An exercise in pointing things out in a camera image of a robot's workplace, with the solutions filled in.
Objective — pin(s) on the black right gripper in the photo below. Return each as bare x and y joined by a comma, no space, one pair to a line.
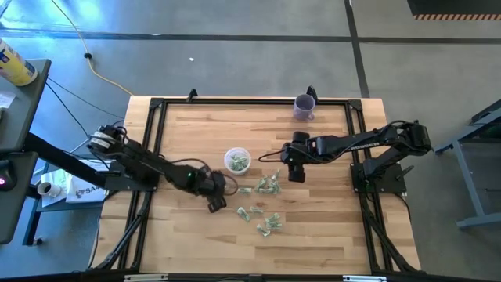
296,154

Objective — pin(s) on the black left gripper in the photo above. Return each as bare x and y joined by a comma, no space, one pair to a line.
213,186

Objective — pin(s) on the green white stevia packet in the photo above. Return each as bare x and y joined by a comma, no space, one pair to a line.
256,210
261,183
243,214
276,187
274,225
242,160
276,174
267,190
272,217
245,190
240,167
234,161
263,230

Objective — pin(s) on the clear plastic cup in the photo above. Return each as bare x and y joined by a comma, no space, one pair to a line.
227,160

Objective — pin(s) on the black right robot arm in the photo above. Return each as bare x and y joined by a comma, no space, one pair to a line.
352,143

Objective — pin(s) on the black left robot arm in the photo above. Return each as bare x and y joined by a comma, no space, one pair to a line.
148,162

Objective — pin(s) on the lilac faceted mug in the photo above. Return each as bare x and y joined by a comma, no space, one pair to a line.
303,107

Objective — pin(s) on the white printed paper sheet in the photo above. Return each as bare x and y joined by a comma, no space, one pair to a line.
86,192

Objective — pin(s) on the black diagonal support bar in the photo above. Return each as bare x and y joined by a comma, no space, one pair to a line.
58,156

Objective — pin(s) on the white pipe piece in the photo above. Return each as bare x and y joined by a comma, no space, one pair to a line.
49,189

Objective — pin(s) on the grey-blue metal stand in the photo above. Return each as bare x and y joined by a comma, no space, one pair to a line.
467,184

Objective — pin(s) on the black cart shelf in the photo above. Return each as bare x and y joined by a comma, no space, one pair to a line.
15,219

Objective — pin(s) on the grey desk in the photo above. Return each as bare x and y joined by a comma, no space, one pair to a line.
23,117

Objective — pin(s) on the black device red light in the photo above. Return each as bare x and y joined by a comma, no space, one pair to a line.
6,176

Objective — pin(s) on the black mat hazard stripe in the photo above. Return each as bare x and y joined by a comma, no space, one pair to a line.
450,8

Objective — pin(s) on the small white paper note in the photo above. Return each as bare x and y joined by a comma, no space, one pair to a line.
7,98

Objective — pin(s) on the yellow wipes canister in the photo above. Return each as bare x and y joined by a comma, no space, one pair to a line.
15,64

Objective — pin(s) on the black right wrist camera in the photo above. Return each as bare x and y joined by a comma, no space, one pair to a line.
301,137

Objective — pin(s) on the black aluminium table frame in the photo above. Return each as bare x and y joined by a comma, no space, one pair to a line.
254,101

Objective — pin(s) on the silver metal bracket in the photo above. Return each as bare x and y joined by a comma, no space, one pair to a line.
145,278
364,279

